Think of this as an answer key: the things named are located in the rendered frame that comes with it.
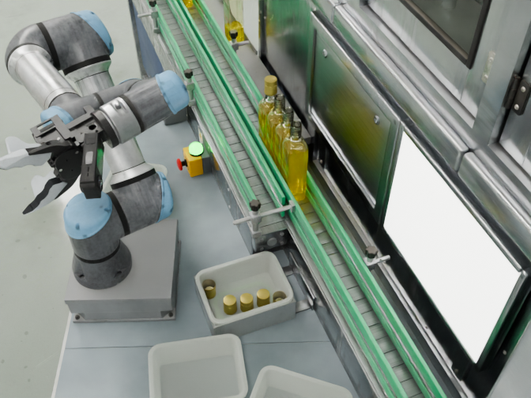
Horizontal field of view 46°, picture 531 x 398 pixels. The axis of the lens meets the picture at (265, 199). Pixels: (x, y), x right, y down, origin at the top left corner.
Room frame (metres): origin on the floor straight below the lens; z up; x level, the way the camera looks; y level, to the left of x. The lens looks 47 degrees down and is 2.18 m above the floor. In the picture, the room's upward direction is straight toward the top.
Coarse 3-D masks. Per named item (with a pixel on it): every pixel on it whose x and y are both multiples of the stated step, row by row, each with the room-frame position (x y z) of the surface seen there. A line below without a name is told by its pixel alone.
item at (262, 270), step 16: (256, 256) 1.04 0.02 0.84; (272, 256) 1.04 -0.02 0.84; (208, 272) 0.99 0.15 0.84; (224, 272) 1.00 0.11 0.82; (240, 272) 1.02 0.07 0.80; (256, 272) 1.03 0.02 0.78; (272, 272) 1.02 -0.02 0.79; (224, 288) 0.98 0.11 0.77; (240, 288) 0.98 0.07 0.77; (256, 288) 0.98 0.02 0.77; (272, 288) 0.98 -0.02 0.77; (288, 288) 0.94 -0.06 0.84; (208, 304) 0.89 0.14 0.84; (256, 304) 0.93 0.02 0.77; (272, 304) 0.89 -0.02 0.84; (224, 320) 0.84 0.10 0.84
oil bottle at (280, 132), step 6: (276, 126) 1.29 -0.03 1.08; (282, 126) 1.28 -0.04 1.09; (276, 132) 1.28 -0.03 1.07; (282, 132) 1.26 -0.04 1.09; (288, 132) 1.26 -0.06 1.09; (276, 138) 1.28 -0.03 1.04; (282, 138) 1.25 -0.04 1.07; (276, 144) 1.28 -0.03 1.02; (276, 150) 1.28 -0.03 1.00; (276, 156) 1.28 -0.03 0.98; (276, 162) 1.28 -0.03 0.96
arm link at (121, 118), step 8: (104, 104) 0.87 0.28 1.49; (112, 104) 0.87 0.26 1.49; (120, 104) 0.86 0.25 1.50; (104, 112) 0.85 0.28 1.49; (112, 112) 0.85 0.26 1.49; (120, 112) 0.85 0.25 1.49; (128, 112) 0.85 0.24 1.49; (112, 120) 0.83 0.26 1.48; (120, 120) 0.84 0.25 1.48; (128, 120) 0.84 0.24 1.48; (136, 120) 0.85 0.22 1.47; (120, 128) 0.83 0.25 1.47; (128, 128) 0.83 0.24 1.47; (136, 128) 0.84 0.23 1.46; (120, 136) 0.82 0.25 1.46; (128, 136) 0.83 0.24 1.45; (136, 136) 0.85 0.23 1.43
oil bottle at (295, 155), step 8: (288, 136) 1.24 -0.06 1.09; (288, 144) 1.21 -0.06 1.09; (296, 144) 1.21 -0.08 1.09; (304, 144) 1.21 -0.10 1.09; (288, 152) 1.20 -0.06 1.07; (296, 152) 1.20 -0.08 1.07; (304, 152) 1.21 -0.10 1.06; (288, 160) 1.20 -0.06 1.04; (296, 160) 1.20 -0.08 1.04; (304, 160) 1.21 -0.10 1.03; (288, 168) 1.20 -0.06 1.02; (296, 168) 1.20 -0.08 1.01; (304, 168) 1.21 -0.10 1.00; (288, 176) 1.19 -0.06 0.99; (296, 176) 1.20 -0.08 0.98; (304, 176) 1.21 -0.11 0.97; (288, 184) 1.19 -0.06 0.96; (296, 184) 1.20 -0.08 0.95; (304, 184) 1.21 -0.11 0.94; (296, 192) 1.20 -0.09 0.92; (304, 192) 1.21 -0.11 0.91; (296, 200) 1.20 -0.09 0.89
